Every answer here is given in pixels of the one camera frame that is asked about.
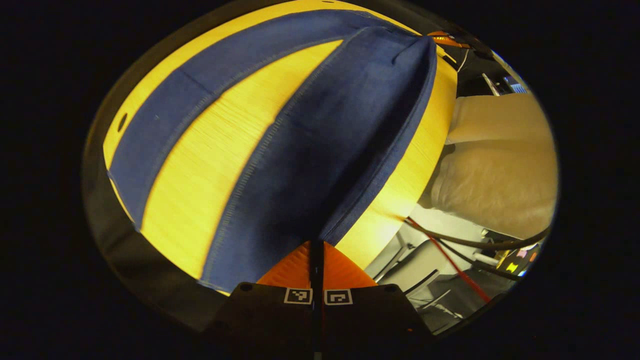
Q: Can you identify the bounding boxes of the grey cable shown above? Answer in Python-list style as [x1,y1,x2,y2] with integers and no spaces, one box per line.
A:
[404,220,551,251]

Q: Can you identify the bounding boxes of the red cable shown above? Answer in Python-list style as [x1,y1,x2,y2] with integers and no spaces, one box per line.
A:
[406,216,493,304]

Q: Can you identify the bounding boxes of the blue denim jeans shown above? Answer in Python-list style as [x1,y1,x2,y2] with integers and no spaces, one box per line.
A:
[106,9,439,295]

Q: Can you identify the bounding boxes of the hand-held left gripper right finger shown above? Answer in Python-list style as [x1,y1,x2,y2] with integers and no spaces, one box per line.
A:
[317,241,436,359]

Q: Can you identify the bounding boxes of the black cable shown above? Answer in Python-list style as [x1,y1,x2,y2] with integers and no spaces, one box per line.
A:
[437,239,526,282]

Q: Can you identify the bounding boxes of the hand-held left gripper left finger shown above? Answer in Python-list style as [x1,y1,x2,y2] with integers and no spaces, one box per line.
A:
[202,241,318,360]

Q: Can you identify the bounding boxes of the person's beige trousers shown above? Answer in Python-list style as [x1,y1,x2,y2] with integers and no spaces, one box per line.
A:
[430,92,559,240]

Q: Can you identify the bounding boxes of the grey furniture frame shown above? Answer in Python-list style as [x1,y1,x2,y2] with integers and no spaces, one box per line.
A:
[365,204,506,335]

